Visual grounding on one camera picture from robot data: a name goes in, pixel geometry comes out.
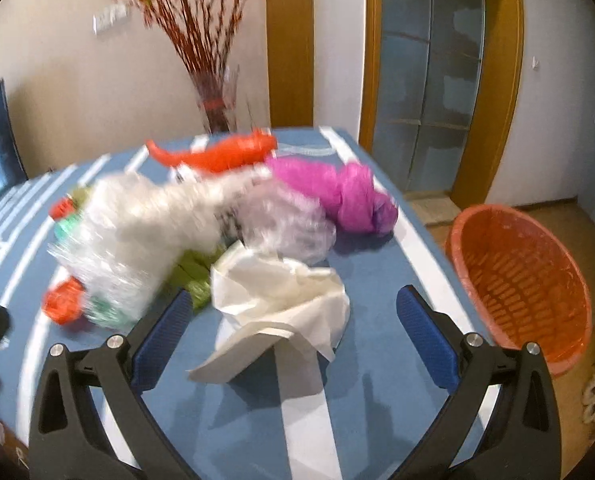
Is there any white printed plastic bag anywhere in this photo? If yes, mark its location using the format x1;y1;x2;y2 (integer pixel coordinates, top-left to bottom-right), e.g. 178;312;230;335
60;166;270;330

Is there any dark green plastic bag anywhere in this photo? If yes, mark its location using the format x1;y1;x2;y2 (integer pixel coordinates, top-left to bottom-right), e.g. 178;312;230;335
48;212;129;330

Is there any frosted glass sliding door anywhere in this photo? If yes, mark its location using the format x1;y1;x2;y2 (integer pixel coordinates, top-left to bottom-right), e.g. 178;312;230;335
371;0;485;192

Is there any white crumpled paper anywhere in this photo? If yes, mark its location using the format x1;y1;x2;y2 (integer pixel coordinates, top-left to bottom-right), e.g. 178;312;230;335
189;242;351;384

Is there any orange plastic waste basket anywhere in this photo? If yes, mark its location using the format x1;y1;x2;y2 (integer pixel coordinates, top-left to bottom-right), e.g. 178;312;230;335
445;204;593;377

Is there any red berry branch bouquet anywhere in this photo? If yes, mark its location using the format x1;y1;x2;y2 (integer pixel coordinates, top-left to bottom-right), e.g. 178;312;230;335
113;0;247;80

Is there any small red plastic bag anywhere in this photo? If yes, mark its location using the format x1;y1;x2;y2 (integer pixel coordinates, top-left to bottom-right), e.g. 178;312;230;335
42;276;84;325

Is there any glass floor vase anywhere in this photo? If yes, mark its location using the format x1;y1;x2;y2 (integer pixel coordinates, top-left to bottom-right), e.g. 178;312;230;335
191;65;240;134

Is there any blue striped tablecloth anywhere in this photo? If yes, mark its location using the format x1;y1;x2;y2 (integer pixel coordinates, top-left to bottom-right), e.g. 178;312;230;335
0;148;483;479

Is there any orange-red plastic bag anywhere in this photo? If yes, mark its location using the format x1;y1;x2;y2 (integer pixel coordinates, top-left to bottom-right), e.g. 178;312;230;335
145;129;278;174

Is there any white wall switch panel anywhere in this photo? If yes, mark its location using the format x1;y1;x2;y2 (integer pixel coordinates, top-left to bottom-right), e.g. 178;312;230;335
92;3;129;36

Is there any clear plastic bag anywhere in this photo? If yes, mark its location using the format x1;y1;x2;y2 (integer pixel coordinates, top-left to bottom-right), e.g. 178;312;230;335
233;180;337;264

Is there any light green plastic bag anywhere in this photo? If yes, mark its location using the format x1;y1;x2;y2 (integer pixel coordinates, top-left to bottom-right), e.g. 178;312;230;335
166;245;226;311

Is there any magenta plastic bag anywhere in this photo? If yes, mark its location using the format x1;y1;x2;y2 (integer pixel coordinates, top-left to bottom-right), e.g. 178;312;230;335
265;157;398;235

